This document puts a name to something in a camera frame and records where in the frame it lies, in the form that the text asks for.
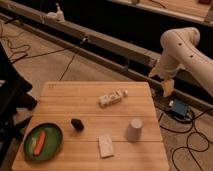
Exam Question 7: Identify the black cable on floor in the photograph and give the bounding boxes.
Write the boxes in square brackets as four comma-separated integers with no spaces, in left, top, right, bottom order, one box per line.
[156,106,213,171]

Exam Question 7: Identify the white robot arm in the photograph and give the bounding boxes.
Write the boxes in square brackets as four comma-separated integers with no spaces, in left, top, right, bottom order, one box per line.
[149,27,213,97]

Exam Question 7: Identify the white object on rail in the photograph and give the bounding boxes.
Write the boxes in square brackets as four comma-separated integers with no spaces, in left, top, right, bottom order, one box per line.
[45,4,65,22]

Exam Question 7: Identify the black chair frame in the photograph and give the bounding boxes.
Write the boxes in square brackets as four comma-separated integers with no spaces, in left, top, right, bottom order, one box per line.
[0,43,37,166]

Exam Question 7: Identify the orange carrot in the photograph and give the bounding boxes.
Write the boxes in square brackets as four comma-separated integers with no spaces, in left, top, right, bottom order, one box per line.
[33,131,46,156]

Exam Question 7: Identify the grey metal rail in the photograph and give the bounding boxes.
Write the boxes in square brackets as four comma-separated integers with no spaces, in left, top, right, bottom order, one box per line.
[0,0,213,114]

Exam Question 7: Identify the black eraser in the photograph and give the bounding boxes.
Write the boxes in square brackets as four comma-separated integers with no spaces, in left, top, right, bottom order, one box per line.
[71,118,84,131]

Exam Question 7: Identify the blue power box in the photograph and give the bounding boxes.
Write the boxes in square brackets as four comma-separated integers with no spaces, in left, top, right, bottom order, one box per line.
[169,99,188,118]

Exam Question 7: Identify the black cable left floor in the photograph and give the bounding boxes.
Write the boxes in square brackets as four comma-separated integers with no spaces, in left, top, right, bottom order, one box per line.
[0,19,91,81]

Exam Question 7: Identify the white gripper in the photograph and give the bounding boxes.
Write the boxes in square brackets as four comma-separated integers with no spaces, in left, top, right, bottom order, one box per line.
[148,54,180,97]

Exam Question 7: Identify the green plate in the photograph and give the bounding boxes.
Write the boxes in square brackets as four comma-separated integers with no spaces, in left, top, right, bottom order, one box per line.
[23,123,63,162]

